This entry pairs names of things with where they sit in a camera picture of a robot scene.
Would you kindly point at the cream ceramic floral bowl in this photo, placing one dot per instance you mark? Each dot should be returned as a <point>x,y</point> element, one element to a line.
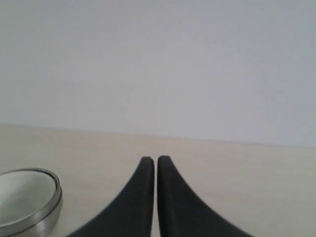
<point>23,193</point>

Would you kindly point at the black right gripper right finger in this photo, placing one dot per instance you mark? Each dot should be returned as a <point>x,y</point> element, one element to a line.
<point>181,213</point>

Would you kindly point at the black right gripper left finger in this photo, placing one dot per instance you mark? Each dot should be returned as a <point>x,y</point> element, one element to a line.
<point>130,214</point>

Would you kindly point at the smooth stainless steel bowl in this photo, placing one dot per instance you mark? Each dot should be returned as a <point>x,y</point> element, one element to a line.
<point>41,224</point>

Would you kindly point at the ribbed stainless steel bowl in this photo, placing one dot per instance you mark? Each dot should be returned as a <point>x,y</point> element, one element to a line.
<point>26,197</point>

